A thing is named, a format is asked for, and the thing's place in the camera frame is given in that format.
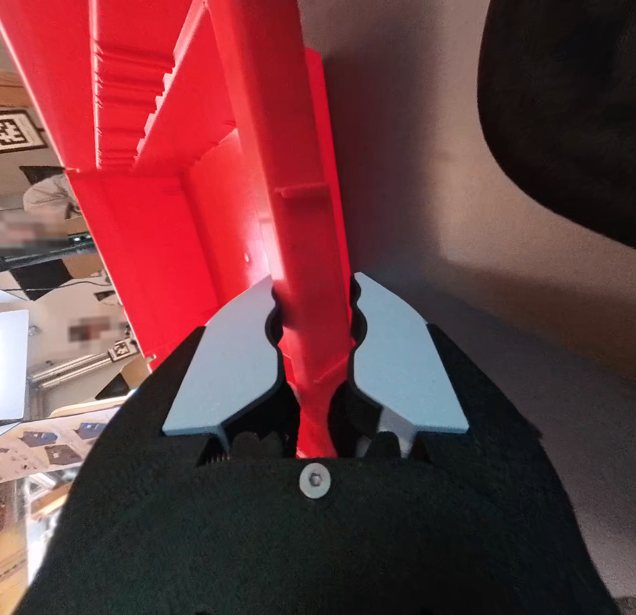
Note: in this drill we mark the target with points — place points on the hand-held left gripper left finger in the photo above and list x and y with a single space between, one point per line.
228 371

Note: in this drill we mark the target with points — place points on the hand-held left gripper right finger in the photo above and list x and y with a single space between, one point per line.
402 366

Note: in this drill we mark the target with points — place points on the red plastic bin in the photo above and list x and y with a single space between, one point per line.
198 177

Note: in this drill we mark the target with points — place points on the instruction sign on stand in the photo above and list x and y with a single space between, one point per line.
54 441

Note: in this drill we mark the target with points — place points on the person's black printed shirt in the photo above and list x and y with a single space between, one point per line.
561 103

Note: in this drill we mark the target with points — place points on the small framed marker tag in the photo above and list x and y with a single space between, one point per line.
17 130

